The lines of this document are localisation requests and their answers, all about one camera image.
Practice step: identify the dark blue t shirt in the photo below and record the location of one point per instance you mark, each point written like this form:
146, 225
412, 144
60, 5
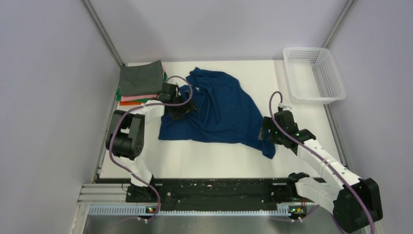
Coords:
225, 114

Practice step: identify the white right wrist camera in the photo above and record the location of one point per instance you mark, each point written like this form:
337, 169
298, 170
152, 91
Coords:
283, 107

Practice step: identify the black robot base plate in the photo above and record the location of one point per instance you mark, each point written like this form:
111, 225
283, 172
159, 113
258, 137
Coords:
216, 194

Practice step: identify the folded grey t shirt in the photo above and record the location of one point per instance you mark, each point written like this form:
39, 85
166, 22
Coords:
142, 79

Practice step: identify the white slotted cable duct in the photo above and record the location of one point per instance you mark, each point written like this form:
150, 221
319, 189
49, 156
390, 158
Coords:
149, 210

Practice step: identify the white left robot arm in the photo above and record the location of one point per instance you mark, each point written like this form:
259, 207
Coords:
125, 138

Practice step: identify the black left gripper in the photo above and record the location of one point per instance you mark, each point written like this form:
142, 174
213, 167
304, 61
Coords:
187, 107

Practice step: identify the aluminium frame post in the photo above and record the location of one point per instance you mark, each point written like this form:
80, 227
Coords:
350, 4
103, 32

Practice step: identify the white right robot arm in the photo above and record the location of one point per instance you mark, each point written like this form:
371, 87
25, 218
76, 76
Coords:
353, 202

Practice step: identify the left aluminium frame post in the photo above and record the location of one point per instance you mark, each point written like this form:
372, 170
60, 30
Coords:
103, 32

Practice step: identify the right aluminium frame post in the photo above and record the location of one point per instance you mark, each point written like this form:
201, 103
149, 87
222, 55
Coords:
350, 4

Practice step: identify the folded green t shirt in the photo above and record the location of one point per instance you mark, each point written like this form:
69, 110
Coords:
143, 98

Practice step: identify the white perforated plastic basket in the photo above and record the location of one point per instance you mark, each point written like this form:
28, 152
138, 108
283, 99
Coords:
312, 76

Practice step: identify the folded pink t shirt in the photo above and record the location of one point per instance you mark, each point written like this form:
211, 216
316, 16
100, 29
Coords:
142, 97

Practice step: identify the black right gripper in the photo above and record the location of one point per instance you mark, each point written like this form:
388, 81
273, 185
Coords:
268, 123

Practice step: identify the folded orange t shirt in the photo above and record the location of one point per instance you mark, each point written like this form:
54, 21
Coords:
130, 103

